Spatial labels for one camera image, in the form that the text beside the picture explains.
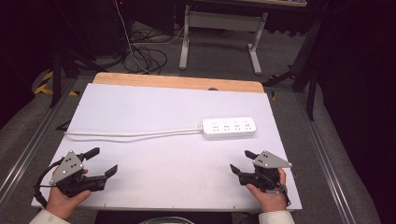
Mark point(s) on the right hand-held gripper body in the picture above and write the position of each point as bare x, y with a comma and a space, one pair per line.
267, 174

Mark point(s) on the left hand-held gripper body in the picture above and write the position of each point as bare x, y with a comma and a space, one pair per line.
67, 166

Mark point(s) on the person's right hand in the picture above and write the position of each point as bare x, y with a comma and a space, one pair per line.
269, 199

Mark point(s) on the person's left hand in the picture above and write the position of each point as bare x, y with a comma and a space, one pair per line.
63, 203

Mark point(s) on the white power strip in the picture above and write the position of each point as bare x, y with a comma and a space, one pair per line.
229, 127

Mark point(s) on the white board sheet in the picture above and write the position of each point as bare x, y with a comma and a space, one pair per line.
162, 174

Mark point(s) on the grey curved object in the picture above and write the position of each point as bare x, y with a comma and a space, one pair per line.
166, 220

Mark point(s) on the dark round knob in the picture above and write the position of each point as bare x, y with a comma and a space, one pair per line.
212, 89

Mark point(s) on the black metal stand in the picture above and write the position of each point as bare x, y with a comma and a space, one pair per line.
311, 77
56, 71

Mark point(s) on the aluminium floor rail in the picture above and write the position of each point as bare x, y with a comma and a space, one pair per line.
28, 146
323, 161

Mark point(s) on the white metal desk frame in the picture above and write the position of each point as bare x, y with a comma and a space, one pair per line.
222, 20

